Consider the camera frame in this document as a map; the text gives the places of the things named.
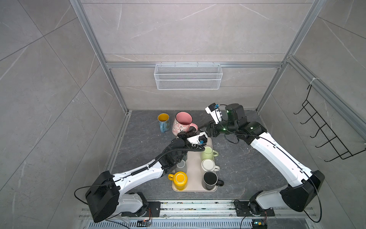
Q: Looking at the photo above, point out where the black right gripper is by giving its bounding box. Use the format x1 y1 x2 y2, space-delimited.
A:
197 117 238 138

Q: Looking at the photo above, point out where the pink ghost print mug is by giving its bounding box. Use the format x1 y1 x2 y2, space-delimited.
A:
172 111 198 136

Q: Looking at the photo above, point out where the light green mug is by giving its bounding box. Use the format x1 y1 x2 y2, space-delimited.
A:
200 146 219 161

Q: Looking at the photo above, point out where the blue mug yellow inside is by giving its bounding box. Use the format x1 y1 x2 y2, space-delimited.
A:
158 113 171 133

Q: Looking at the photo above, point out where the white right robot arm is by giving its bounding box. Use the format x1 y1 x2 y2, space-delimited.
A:
203 103 325 215

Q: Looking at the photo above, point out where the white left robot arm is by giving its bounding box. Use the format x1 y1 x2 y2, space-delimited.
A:
85 132 208 223

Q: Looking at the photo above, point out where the grey mug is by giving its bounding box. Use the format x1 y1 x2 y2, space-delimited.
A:
175 160 187 173

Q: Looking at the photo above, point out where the white mug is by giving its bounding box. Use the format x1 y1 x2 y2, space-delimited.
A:
201 159 220 173

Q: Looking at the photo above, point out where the black mug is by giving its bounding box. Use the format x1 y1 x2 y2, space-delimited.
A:
202 171 225 190

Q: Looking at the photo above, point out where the beige plastic tray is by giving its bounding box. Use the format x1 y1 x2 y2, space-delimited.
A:
172 151 218 192

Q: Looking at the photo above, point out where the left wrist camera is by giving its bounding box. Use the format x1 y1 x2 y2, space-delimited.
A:
187 132 208 145

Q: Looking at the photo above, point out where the white wire mesh basket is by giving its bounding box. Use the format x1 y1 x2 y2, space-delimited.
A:
154 64 223 90

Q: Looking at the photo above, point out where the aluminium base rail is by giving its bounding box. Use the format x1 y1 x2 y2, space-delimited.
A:
74 199 322 229

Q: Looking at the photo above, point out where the black wire hook rack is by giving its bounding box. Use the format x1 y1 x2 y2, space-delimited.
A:
293 85 366 162

